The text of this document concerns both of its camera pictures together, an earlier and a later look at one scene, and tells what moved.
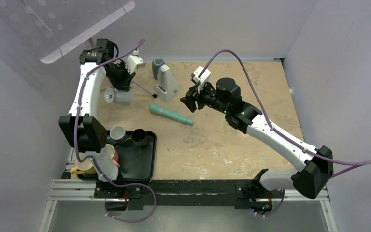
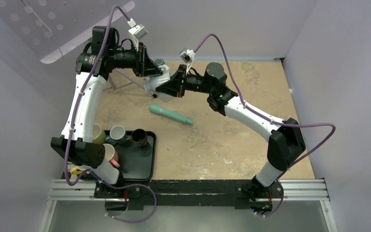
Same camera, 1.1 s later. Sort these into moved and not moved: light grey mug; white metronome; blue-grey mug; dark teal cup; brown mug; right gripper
Moved: right gripper; light grey mug
Not moved: blue-grey mug; dark teal cup; brown mug; white metronome
